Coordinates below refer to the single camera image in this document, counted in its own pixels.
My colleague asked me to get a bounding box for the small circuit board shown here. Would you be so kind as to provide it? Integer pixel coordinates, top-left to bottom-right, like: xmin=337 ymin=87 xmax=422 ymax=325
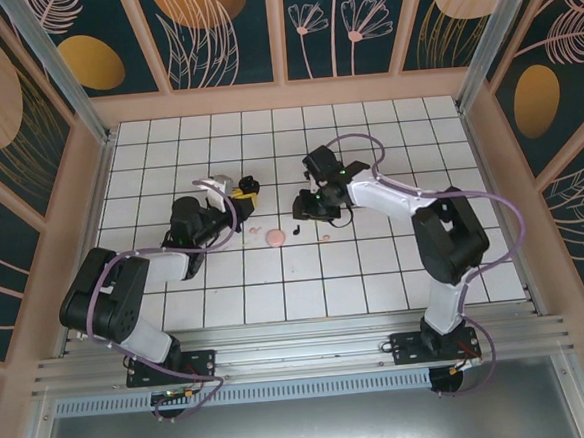
xmin=150 ymin=385 xmax=199 ymax=406

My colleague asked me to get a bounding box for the yellow connector plug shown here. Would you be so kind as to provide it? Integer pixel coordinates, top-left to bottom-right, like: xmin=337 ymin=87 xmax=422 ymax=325
xmin=449 ymin=355 xmax=484 ymax=375

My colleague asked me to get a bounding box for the grey metal sheet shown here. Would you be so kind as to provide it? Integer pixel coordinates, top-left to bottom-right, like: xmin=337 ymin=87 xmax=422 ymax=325
xmin=12 ymin=353 xmax=584 ymax=438

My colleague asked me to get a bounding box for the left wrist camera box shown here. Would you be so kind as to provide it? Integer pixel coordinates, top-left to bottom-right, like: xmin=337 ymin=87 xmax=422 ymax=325
xmin=196 ymin=174 xmax=236 ymax=212

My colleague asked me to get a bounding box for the purple cable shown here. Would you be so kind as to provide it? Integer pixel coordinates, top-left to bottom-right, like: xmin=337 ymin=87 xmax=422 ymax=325
xmin=323 ymin=121 xmax=539 ymax=407
xmin=76 ymin=176 xmax=253 ymax=428

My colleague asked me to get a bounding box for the aluminium side rail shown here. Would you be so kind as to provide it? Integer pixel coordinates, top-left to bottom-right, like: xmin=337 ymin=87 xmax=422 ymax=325
xmin=457 ymin=101 xmax=550 ymax=324
xmin=43 ymin=133 xmax=132 ymax=360

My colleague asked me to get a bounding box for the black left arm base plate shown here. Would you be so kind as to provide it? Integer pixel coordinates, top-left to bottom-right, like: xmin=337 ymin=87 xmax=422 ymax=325
xmin=124 ymin=349 xmax=219 ymax=390

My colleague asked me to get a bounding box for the aluminium mounting rail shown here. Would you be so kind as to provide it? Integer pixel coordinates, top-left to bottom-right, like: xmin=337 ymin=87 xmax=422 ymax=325
xmin=27 ymin=299 xmax=577 ymax=399

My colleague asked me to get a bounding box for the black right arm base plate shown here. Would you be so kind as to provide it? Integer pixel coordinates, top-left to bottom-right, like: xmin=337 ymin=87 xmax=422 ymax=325
xmin=388 ymin=326 xmax=483 ymax=368

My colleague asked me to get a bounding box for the slotted grey cable duct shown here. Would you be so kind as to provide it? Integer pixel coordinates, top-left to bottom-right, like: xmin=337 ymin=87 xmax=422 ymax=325
xmin=53 ymin=372 xmax=433 ymax=418

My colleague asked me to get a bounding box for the aluminium corner post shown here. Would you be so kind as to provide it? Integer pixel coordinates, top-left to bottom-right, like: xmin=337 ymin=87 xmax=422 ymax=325
xmin=448 ymin=0 xmax=562 ymax=114
xmin=0 ymin=0 xmax=117 ymax=153

